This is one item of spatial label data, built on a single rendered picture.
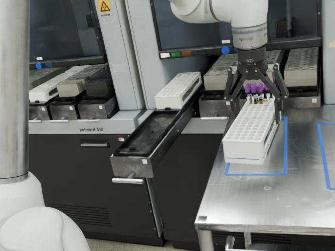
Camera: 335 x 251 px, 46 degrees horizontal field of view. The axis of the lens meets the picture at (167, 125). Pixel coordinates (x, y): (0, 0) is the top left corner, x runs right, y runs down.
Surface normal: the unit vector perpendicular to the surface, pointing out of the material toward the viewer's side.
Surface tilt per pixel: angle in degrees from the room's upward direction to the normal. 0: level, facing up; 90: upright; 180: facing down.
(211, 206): 0
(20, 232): 6
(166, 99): 90
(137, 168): 90
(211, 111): 90
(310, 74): 90
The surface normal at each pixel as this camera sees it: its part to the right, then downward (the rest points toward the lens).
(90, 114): -0.34, 0.42
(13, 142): 0.72, 0.16
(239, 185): -0.17, -0.91
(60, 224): 0.69, -0.65
